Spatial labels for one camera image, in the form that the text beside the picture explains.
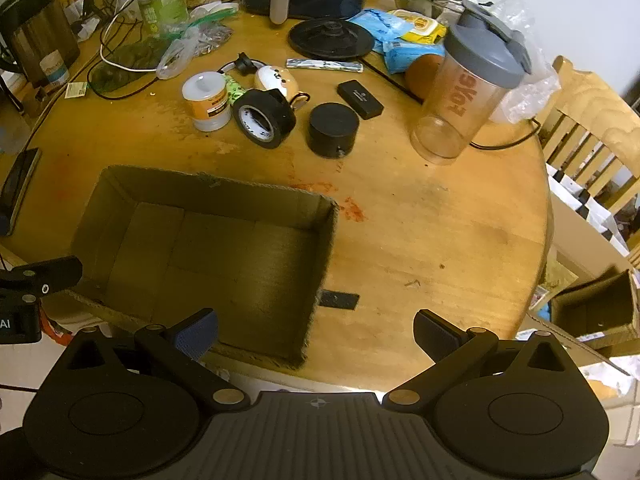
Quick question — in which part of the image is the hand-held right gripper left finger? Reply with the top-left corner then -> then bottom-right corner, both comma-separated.
62,308 -> 251,406

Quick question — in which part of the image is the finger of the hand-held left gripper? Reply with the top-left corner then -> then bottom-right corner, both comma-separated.
0,256 -> 84,297

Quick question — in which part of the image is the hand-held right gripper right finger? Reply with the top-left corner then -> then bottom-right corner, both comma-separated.
383,309 -> 582,406

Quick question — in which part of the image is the white bottle orange label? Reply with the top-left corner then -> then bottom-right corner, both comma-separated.
181,72 -> 234,133

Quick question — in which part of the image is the black round puck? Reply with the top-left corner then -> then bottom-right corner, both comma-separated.
307,102 -> 360,160

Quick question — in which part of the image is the black tape roll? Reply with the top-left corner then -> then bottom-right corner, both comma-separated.
232,88 -> 297,150

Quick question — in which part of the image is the green snack packet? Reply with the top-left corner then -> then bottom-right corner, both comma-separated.
222,74 -> 249,107

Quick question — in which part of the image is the small black rectangular case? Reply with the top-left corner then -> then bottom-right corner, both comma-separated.
336,80 -> 385,120

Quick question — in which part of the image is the metal ring with black clip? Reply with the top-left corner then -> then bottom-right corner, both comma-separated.
219,52 -> 267,79

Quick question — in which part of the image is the black phone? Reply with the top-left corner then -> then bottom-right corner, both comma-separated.
0,147 -> 42,237

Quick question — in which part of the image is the black strip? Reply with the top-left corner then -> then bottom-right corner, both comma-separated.
318,289 -> 360,310

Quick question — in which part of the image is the brown cardboard floor box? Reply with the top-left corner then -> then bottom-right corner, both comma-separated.
549,267 -> 640,347

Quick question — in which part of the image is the bag of green balls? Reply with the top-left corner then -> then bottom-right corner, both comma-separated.
87,39 -> 172,95

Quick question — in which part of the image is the dark electric kettle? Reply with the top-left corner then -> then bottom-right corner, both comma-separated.
0,0 -> 81,89

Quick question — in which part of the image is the small knotted clear plastic bag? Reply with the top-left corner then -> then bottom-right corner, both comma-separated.
155,27 -> 202,81

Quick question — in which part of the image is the clear shaker bottle grey lid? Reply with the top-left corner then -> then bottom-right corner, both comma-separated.
410,0 -> 532,166

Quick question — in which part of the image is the brown round fruit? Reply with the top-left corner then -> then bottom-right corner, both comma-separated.
404,54 -> 444,101

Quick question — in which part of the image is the wooden chair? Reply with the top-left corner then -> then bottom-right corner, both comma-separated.
537,55 -> 640,211

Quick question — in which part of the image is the large clear plastic bag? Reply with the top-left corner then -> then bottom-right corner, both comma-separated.
462,0 -> 562,125

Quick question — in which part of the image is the blue wipes packet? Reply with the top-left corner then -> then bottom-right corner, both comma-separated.
348,8 -> 416,43
382,40 -> 447,76

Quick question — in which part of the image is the zip bag of dark seeds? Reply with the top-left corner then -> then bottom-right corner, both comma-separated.
186,10 -> 235,57

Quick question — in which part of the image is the green can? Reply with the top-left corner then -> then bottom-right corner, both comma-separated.
137,0 -> 189,37

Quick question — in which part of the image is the silver stick sachet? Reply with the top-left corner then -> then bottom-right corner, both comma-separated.
285,58 -> 365,74

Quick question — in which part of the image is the yellow wipes packet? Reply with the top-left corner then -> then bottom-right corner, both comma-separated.
387,8 -> 447,45

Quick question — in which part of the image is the black round kettle base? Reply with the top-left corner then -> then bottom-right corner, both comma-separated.
288,17 -> 375,60

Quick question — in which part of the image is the black kettle base cable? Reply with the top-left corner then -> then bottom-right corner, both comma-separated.
358,57 -> 544,152

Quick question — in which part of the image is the white cable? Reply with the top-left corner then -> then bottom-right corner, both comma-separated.
99,0 -> 167,74

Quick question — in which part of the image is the black charger cable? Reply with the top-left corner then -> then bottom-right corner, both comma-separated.
82,0 -> 157,102

